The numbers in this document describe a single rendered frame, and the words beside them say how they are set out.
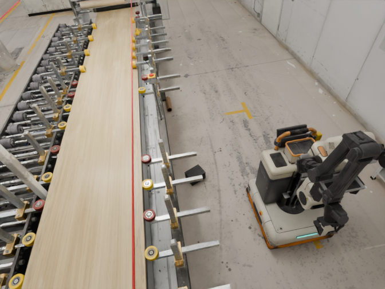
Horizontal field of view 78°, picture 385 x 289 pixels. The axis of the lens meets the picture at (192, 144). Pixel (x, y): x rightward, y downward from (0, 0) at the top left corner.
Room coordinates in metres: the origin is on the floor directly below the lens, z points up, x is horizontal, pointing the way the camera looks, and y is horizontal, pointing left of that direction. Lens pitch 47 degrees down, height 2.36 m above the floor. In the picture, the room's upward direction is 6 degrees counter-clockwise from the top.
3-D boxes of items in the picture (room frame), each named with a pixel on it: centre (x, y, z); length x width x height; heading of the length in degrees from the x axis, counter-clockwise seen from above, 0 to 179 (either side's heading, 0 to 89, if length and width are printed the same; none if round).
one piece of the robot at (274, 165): (1.16, -0.86, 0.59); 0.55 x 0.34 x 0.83; 95
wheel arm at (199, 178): (1.03, 0.17, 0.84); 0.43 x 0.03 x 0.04; 95
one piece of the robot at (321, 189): (0.77, -0.89, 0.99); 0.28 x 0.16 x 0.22; 95
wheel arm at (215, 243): (0.53, 0.12, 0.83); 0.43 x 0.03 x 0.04; 95
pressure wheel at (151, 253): (0.51, 0.32, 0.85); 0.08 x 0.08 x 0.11
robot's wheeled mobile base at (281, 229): (1.07, -0.87, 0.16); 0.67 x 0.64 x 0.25; 5
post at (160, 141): (1.23, 0.23, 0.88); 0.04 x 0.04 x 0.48; 5
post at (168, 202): (0.74, 0.19, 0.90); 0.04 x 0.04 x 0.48; 5
